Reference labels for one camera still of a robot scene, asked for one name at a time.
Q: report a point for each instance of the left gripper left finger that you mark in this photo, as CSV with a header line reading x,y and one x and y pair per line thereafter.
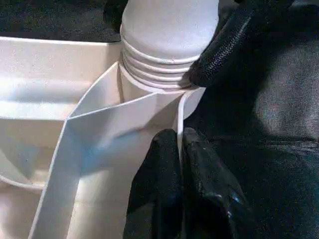
x,y
157,186

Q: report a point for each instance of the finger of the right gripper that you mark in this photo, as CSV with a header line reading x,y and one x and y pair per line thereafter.
x,y
113,13
231,44

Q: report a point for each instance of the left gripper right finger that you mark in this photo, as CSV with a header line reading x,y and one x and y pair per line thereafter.
x,y
211,199

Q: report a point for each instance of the white plastic table leg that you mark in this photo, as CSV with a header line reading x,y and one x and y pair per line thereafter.
x,y
169,30

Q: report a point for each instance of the white plastic table top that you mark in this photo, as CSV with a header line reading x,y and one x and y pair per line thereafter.
x,y
49,74

